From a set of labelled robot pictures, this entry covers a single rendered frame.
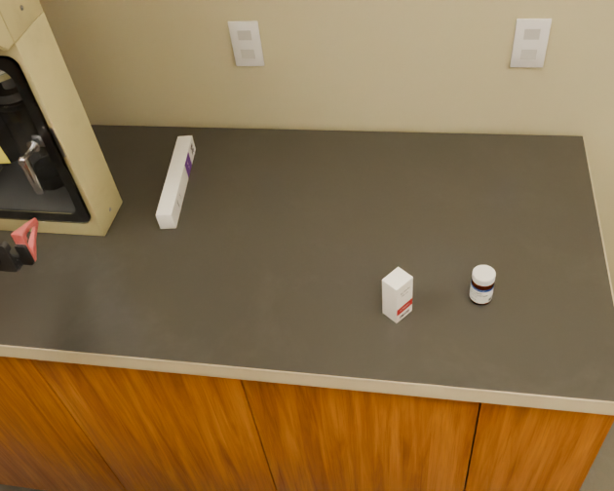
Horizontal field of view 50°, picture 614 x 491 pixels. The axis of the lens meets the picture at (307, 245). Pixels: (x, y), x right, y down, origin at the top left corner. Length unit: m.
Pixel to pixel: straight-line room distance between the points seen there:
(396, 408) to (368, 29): 0.81
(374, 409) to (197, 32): 0.94
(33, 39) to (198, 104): 0.56
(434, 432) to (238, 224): 0.59
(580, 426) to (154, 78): 1.24
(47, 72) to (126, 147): 0.47
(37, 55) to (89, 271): 0.45
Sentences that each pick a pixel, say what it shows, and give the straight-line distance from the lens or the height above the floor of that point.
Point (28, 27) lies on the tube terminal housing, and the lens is 1.29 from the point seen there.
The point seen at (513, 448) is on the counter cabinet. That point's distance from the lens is 1.40.
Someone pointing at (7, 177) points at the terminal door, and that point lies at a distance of 1.48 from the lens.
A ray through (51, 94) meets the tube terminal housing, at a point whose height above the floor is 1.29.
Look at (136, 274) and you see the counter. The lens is 1.40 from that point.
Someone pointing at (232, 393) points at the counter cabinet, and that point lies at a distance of 1.35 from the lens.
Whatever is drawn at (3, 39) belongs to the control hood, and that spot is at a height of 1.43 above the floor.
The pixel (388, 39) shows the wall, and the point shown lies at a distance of 1.53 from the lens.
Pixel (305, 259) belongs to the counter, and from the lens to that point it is 1.34.
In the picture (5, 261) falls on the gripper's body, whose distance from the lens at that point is 1.24.
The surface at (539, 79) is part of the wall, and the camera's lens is 1.60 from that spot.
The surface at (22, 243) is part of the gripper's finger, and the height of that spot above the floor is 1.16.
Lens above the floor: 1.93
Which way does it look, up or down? 47 degrees down
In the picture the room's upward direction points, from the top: 8 degrees counter-clockwise
